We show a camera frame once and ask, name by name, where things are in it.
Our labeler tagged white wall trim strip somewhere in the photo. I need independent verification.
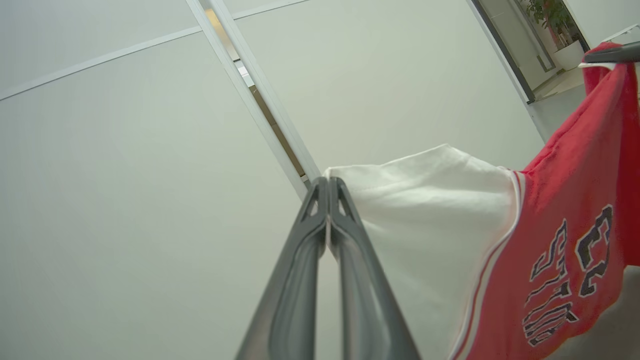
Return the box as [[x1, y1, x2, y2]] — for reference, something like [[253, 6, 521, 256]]
[[0, 0, 311, 102]]

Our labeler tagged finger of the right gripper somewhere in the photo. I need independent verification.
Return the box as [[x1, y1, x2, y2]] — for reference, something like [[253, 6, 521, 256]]
[[583, 41, 640, 64]]

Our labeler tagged slotted grey partition post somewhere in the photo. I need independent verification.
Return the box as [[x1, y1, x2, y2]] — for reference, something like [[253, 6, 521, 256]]
[[185, 0, 322, 201]]

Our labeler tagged green potted plant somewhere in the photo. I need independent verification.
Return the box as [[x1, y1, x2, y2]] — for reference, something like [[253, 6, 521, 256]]
[[520, 0, 581, 48]]

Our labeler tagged red jersey with black print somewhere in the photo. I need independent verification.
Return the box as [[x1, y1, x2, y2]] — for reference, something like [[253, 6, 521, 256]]
[[324, 41, 640, 360]]

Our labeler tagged dark door frame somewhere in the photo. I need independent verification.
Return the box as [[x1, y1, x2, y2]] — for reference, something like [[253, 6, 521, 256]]
[[467, 0, 558, 105]]

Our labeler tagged white plant pot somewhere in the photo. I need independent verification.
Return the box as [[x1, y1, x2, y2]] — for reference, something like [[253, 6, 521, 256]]
[[552, 40, 586, 72]]

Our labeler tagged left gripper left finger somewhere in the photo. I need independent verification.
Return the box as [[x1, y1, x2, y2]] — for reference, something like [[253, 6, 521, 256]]
[[235, 176, 330, 360]]

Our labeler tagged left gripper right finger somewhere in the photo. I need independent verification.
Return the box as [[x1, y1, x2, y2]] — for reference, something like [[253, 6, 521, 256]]
[[328, 176, 422, 360]]

